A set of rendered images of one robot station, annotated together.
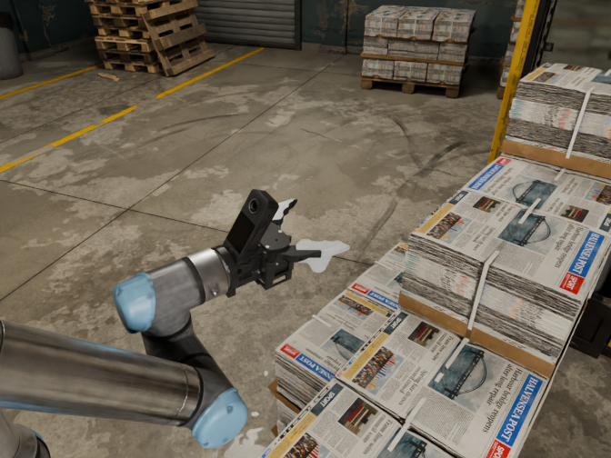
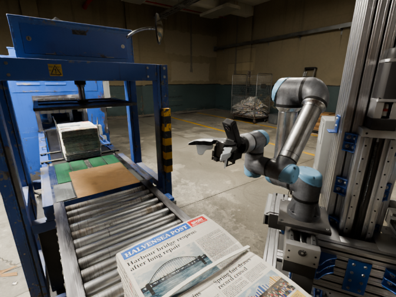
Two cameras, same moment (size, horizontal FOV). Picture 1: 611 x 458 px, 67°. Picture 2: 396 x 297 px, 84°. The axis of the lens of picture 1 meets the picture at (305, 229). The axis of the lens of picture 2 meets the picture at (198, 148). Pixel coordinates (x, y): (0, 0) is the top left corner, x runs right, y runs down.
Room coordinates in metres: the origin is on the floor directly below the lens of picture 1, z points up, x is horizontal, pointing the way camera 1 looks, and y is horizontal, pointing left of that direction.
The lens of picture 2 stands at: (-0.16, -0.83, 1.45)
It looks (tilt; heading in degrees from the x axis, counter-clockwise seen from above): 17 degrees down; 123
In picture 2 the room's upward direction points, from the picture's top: straight up
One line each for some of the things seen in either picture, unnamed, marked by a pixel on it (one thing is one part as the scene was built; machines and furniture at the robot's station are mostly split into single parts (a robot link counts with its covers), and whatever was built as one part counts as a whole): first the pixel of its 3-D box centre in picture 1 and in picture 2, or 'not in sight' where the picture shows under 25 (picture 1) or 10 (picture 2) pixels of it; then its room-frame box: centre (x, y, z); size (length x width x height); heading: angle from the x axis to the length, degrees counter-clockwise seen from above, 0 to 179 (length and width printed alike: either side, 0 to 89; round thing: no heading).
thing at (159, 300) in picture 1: (158, 296); not in sight; (0.50, 0.21, 1.21); 0.11 x 0.08 x 0.09; 127
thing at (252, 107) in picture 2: not in sight; (250, 98); (-3.14, 7.22, 0.85); 1.21 x 0.83 x 1.71; 159
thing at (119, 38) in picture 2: not in sight; (75, 47); (-1.65, 0.01, 1.65); 0.60 x 0.45 x 0.20; 69
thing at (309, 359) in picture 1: (374, 364); not in sight; (1.15, -0.26, 0.30); 0.76 x 0.30 x 0.60; 140
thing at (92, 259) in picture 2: not in sight; (136, 242); (-0.83, -0.31, 0.78); 0.47 x 0.05 x 0.05; 69
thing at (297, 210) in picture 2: not in sight; (304, 204); (-0.25, 0.25, 0.87); 0.15 x 0.15 x 0.10
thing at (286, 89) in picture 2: not in sight; (286, 135); (-0.38, 0.28, 1.19); 0.15 x 0.12 x 0.55; 165
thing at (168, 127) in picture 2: not in sight; (167, 141); (-1.16, 0.28, 1.05); 0.05 x 0.05 x 0.45; 69
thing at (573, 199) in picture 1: (535, 224); not in sight; (1.11, -0.66, 0.95); 0.38 x 0.29 x 0.23; 50
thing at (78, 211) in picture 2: not in sight; (112, 203); (-1.19, -0.17, 0.78); 0.47 x 0.05 x 0.05; 69
